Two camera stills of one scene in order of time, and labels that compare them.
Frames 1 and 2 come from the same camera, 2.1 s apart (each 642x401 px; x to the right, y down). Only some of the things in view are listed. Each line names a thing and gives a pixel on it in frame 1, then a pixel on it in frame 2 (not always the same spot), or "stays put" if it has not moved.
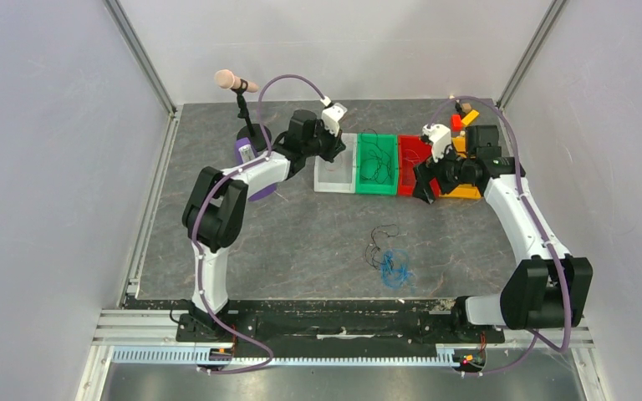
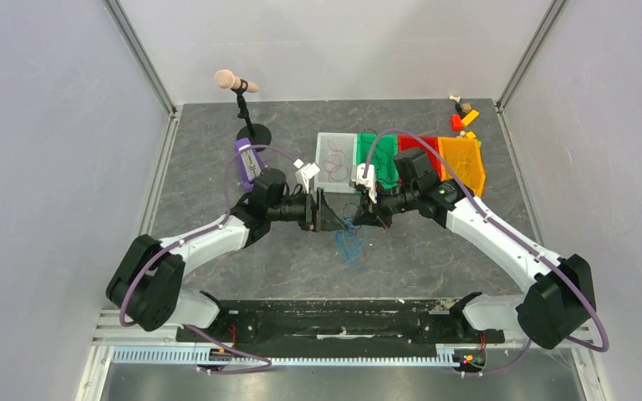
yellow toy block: [470, 117] stays put
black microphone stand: [251, 131] stays put
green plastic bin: [376, 164] stays put
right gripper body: [429, 172] to [374, 208]
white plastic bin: [338, 176] stays put
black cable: [374, 243] to [344, 216]
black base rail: [348, 323] stays put
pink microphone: [227, 80] stays put
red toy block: [456, 123] stays put
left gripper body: [323, 144] to [306, 216]
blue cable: [394, 269] to [351, 240]
